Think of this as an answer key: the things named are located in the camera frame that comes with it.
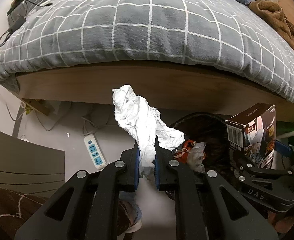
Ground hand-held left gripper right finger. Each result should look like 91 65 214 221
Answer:
154 135 280 240

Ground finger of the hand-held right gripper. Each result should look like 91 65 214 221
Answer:
275 140 294 170
230 159 294 181

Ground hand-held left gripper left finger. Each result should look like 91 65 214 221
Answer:
13 141 141 240

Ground brown printed carton box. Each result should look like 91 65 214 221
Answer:
225 104 277 170

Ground red plastic bag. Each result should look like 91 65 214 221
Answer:
173 139 196 165

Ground white drawstring bag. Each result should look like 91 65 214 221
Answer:
186 142 207 173

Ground white paper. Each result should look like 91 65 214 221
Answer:
111 84 185 180

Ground bin with black bag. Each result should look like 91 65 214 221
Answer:
169 112 240 180

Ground person's right hand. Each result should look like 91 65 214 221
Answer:
274 215 294 234

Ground white power strip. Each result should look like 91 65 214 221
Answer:
83 134 106 169

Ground person's blue slipper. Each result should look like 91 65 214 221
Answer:
118 195 143 234

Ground brown fleece garment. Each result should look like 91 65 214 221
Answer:
248 0 294 57

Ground grey checked bed sheet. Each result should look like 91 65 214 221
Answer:
0 0 294 105

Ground person's brown printed pants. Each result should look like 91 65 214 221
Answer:
0 186 50 240

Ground black power adapter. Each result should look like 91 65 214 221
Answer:
7 16 27 32

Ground wooden bed frame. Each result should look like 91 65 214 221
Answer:
16 64 294 123

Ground black cable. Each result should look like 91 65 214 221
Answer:
0 29 13 53

